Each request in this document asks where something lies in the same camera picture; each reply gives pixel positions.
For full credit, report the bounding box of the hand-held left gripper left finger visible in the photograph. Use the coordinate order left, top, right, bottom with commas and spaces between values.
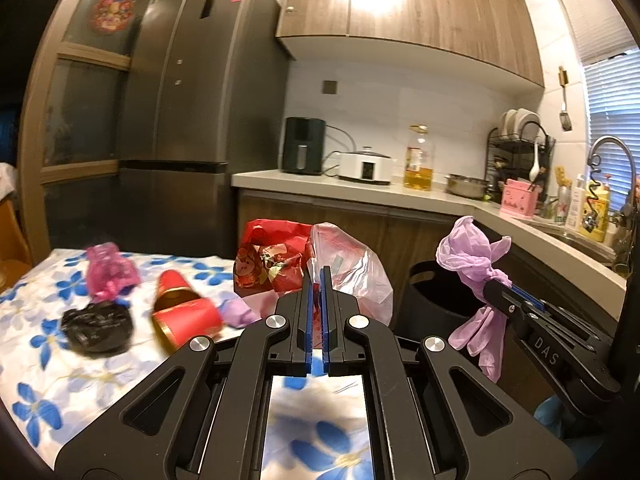
55, 269, 316, 480

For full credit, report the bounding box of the black trash bin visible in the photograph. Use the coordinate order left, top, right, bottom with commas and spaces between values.
399, 259, 501, 346

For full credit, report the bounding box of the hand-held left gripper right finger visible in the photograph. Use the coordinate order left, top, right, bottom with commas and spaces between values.
321, 266, 577, 480

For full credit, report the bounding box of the window blind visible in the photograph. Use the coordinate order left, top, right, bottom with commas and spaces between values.
550, 0, 640, 141

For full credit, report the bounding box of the kitchen counter with wooden cabinets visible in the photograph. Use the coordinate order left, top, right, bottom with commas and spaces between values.
231, 169, 628, 321

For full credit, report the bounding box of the white bottle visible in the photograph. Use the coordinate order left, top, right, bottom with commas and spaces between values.
567, 174, 587, 231

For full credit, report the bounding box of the hanging metal spatula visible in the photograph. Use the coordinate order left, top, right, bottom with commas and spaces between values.
557, 66, 573, 132

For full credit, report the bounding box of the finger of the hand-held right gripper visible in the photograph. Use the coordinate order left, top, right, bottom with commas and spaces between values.
482, 280, 538, 333
510, 285, 548, 311

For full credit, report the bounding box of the pink utensil basket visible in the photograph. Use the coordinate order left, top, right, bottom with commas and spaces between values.
501, 178, 541, 219

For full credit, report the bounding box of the stack of white dishes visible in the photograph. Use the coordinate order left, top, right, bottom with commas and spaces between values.
499, 108, 543, 142

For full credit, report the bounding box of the steel kitchen faucet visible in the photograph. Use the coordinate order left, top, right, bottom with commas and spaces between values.
585, 135, 640, 266

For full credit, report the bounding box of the steel bowl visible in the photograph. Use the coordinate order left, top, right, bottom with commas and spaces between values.
445, 173, 491, 200

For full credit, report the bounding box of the large red printed plastic bag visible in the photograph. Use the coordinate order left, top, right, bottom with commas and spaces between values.
234, 218, 394, 328

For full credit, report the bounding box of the white plastic spoon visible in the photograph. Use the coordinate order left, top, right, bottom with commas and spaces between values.
529, 142, 546, 182

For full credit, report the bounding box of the black power cable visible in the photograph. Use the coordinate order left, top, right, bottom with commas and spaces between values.
322, 125, 357, 178

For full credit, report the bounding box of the white electric cooker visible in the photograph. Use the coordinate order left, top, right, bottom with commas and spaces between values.
338, 146, 393, 186

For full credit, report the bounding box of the yellow detergent bottle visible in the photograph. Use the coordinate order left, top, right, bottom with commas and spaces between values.
579, 180, 611, 243

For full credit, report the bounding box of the cooking oil bottle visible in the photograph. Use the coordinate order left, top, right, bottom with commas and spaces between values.
404, 125, 435, 192

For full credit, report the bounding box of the grey refrigerator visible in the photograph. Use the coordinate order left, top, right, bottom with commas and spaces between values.
117, 0, 296, 261

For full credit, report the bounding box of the wooden glass panel door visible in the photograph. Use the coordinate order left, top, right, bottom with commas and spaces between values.
20, 0, 193, 266

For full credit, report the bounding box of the pink plastic bag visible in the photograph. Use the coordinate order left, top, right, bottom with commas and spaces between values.
85, 241, 138, 303

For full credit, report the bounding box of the wooden wall cabinet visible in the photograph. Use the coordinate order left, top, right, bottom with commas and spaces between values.
275, 0, 546, 88

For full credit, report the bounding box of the blue floral tablecloth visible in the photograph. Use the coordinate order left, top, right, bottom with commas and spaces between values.
0, 247, 381, 480

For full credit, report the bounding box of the red paper cup back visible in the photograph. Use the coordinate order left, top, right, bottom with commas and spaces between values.
152, 270, 206, 313

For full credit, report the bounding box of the red flower door decal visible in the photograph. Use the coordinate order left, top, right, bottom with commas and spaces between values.
90, 0, 137, 33

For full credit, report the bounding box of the red paper cup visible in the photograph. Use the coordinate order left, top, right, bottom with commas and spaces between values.
152, 270, 206, 313
151, 300, 222, 348

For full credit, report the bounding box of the black air fryer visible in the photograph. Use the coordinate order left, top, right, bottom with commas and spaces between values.
281, 116, 327, 176

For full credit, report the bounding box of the orange chair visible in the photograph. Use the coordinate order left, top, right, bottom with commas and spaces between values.
0, 195, 32, 286

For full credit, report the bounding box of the steel sink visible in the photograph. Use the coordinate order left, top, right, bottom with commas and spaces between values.
542, 225, 621, 266

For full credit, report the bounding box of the black dish rack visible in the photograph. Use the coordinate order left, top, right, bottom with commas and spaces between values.
484, 108, 557, 206

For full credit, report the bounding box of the red paper cup front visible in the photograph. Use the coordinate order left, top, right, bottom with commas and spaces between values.
151, 300, 222, 348

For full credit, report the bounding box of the black plastic bag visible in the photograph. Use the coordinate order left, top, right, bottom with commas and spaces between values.
61, 301, 135, 358

